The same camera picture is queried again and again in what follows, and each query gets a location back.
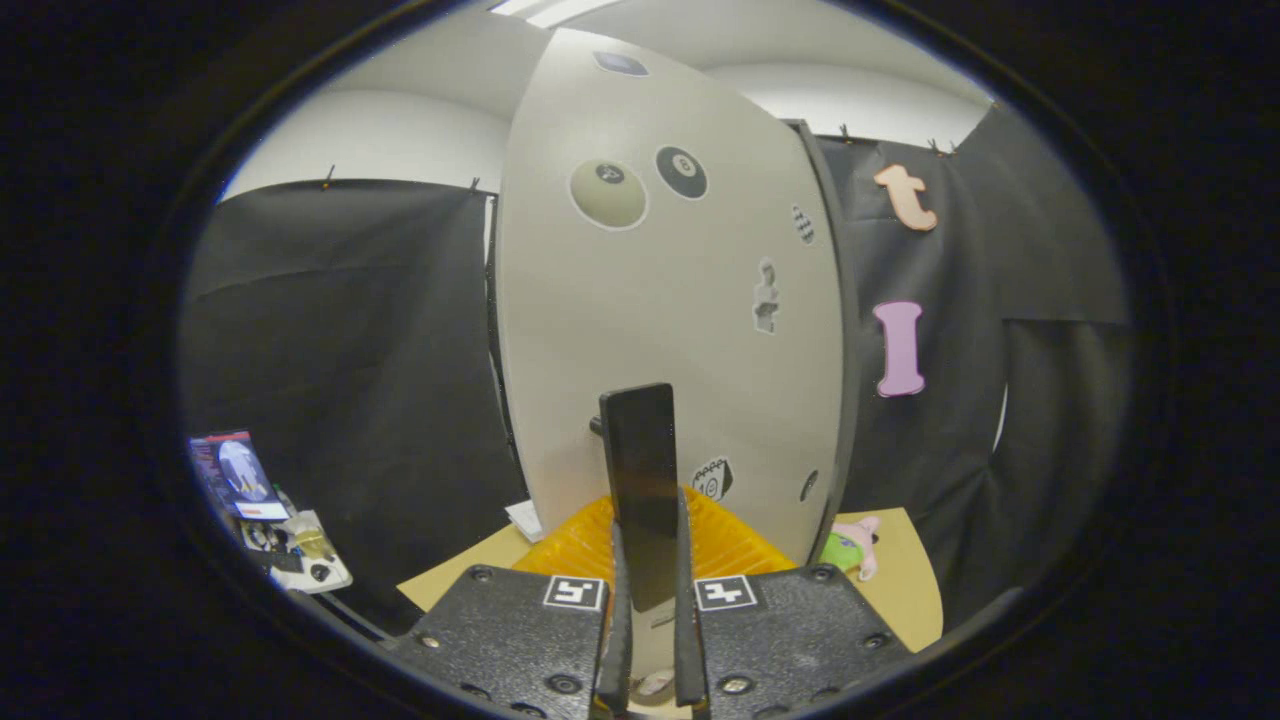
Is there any green plush toy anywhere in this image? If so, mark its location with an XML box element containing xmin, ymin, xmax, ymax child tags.
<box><xmin>820</xmin><ymin>515</ymin><xmax>883</xmax><ymax>583</ymax></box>

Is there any printed colourful box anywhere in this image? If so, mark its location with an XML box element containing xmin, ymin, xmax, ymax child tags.
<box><xmin>188</xmin><ymin>430</ymin><xmax>291</xmax><ymax>521</ymax></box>

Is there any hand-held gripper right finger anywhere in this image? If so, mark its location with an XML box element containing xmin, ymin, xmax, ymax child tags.
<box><xmin>672</xmin><ymin>487</ymin><xmax>913</xmax><ymax>720</ymax></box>

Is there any black door handle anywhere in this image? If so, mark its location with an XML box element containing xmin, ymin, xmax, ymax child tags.
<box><xmin>590</xmin><ymin>383</ymin><xmax>681</xmax><ymax>613</ymax></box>

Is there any large ceiling light panel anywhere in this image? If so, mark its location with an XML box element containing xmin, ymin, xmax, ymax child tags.
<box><xmin>490</xmin><ymin>0</ymin><xmax>621</xmax><ymax>29</ymax></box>

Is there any black backdrop cloth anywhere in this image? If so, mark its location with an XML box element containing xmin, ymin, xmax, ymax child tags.
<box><xmin>180</xmin><ymin>105</ymin><xmax>1136</xmax><ymax>641</ymax></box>

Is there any grey shoe cabinet door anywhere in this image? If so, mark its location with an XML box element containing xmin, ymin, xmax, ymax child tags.
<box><xmin>495</xmin><ymin>28</ymin><xmax>846</xmax><ymax>571</ymax></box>

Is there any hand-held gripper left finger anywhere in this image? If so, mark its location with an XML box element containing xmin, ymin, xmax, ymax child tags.
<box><xmin>385</xmin><ymin>493</ymin><xmax>635</xmax><ymax>720</ymax></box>

